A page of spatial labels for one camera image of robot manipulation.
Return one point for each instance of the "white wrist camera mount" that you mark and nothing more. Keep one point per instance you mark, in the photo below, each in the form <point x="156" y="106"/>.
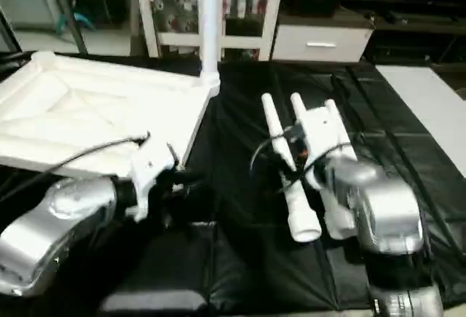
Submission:
<point x="324" y="127"/>
<point x="149" y="171"/>

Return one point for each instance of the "white plastic table leg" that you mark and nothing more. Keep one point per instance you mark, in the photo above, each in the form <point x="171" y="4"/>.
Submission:
<point x="298" y="107"/>
<point x="347" y="142"/>
<point x="302" y="218"/>
<point x="210" y="22"/>

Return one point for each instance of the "white flat board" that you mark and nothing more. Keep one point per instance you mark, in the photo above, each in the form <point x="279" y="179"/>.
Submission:
<point x="418" y="98"/>

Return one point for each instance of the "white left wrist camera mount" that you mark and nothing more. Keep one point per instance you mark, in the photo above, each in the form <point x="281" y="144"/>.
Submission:
<point x="149" y="171"/>

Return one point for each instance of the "white drawer cabinet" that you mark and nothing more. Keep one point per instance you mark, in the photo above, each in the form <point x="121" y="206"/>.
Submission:
<point x="291" y="43"/>

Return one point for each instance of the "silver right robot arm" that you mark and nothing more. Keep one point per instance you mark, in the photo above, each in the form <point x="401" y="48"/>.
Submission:
<point x="386" y="200"/>

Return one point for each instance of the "black storage unit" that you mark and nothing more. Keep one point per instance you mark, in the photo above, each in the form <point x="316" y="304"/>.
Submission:
<point x="102" y="3"/>

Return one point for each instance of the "black low desk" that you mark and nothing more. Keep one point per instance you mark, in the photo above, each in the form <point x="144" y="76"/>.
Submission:
<point x="418" y="29"/>

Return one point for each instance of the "white plastic table top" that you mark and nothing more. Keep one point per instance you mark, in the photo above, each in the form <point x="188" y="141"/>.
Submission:
<point x="73" y="105"/>

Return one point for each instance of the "black work mat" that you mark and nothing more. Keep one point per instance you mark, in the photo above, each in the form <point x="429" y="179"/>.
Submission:
<point x="236" y="149"/>

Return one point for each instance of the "grey pole stand blue brackets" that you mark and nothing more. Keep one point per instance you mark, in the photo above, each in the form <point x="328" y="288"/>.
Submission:
<point x="82" y="18"/>

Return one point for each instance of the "white glass door cabinet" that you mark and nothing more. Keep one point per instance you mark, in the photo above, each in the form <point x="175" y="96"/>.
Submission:
<point x="240" y="41"/>

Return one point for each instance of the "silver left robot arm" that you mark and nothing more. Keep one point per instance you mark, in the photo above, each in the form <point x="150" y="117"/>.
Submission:
<point x="54" y="229"/>

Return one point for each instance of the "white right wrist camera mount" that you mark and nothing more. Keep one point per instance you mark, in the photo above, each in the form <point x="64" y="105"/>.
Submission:
<point x="324" y="127"/>

